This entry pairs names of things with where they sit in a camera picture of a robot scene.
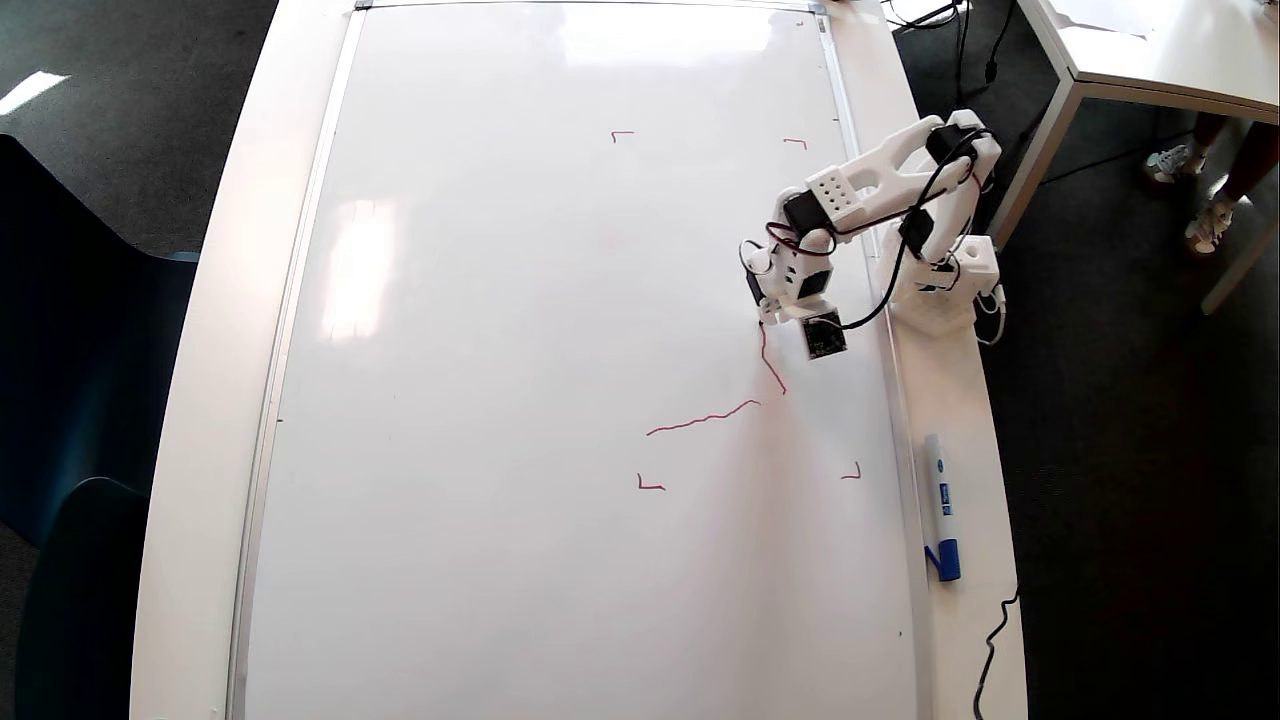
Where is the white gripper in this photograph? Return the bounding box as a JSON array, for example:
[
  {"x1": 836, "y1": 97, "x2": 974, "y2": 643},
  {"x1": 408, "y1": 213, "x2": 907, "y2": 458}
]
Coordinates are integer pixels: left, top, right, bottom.
[{"x1": 744, "y1": 230, "x2": 838, "y2": 327}]

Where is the white side table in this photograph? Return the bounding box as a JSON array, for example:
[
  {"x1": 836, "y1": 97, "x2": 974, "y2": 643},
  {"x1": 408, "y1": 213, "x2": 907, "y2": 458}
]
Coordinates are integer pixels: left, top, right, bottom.
[{"x1": 985, "y1": 0, "x2": 1280, "y2": 316}]

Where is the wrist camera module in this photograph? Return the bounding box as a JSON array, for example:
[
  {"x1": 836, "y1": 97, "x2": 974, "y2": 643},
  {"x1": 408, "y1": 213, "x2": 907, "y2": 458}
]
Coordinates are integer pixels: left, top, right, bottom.
[{"x1": 803, "y1": 308, "x2": 850, "y2": 362}]

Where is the white whiteboard with metal frame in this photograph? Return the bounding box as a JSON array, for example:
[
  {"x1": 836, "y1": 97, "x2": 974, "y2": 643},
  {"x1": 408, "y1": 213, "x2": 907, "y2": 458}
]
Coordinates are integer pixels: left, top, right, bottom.
[{"x1": 225, "y1": 0, "x2": 936, "y2": 720}]

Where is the black camera cable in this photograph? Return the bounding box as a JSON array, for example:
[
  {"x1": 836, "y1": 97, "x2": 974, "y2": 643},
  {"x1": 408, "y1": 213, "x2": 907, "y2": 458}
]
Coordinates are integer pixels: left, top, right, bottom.
[{"x1": 838, "y1": 128, "x2": 993, "y2": 331}]

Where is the blue whiteboard marker pen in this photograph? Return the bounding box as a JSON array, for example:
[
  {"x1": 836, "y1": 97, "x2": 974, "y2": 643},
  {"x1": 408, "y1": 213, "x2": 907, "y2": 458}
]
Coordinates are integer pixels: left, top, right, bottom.
[{"x1": 922, "y1": 432, "x2": 963, "y2": 583}]

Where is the thin black floor cable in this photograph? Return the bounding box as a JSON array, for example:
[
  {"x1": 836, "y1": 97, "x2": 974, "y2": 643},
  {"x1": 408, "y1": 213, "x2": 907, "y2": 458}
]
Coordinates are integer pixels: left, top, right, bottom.
[{"x1": 1040, "y1": 122, "x2": 1201, "y2": 186}]

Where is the thin black hanging cable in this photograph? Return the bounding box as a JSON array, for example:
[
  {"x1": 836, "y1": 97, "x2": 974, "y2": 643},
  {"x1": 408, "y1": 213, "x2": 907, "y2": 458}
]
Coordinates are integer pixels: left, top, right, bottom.
[{"x1": 950, "y1": 0, "x2": 973, "y2": 109}]

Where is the black hanging cable with plug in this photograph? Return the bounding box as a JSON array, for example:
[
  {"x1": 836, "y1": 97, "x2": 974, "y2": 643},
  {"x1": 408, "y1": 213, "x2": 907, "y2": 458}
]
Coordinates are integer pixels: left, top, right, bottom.
[{"x1": 984, "y1": 0, "x2": 1017, "y2": 85}]

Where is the white cable at arm base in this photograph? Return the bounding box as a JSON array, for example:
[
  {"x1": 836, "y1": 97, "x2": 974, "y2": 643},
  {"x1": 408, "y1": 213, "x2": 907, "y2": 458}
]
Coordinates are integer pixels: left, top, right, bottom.
[{"x1": 975, "y1": 283, "x2": 1007, "y2": 347}]

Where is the black power cable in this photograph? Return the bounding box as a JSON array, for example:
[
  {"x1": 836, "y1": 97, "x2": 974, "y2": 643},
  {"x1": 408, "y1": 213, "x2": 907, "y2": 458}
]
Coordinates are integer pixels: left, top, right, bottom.
[{"x1": 972, "y1": 585, "x2": 1021, "y2": 720}]

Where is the dark blue chair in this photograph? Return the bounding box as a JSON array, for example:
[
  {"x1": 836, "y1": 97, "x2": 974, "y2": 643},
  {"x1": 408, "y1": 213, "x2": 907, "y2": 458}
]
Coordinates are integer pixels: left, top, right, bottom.
[
  {"x1": 15, "y1": 478, "x2": 151, "y2": 720},
  {"x1": 0, "y1": 135, "x2": 201, "y2": 546}
]

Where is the white sneaker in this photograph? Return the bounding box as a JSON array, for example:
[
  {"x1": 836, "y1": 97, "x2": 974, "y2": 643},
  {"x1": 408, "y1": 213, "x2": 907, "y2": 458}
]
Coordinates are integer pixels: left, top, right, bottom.
[
  {"x1": 1185, "y1": 195, "x2": 1242, "y2": 257},
  {"x1": 1144, "y1": 145, "x2": 1202, "y2": 187}
]

